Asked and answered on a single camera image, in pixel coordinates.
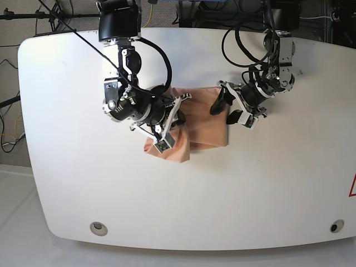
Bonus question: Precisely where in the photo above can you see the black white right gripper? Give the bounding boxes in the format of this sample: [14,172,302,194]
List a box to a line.
[130,93,192,144]

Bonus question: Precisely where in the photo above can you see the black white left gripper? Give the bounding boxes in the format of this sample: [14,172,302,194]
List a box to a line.
[210,81,268,125]

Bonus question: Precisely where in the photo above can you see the peach pink T-shirt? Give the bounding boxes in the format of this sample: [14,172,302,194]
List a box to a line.
[144,87,229,163]

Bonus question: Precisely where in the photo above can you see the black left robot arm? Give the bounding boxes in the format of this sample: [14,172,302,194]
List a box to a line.
[210,1,300,129]

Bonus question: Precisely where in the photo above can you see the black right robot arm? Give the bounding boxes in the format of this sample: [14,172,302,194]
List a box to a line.
[96,1,192,152]

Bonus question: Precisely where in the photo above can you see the left table grommet hole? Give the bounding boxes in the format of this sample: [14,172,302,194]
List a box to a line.
[90,222,108,236]

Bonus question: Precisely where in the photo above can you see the table grommet hole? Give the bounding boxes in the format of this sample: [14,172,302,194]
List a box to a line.
[90,222,108,236]
[330,219,345,233]

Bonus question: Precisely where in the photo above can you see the right table grommet hole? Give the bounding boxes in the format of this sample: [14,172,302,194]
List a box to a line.
[330,219,345,233]

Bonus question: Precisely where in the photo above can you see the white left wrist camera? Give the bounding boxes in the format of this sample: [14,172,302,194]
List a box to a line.
[238,111,259,130]

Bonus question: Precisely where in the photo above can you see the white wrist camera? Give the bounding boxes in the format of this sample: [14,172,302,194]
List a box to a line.
[238,111,259,130]
[154,135,175,154]

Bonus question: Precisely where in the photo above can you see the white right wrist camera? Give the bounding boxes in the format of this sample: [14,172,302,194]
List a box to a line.
[154,135,175,154]

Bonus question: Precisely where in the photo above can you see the tangled black cables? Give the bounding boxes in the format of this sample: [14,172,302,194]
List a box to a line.
[171,0,265,31]

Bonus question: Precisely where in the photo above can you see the yellow cable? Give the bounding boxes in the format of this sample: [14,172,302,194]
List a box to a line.
[142,4,154,28]

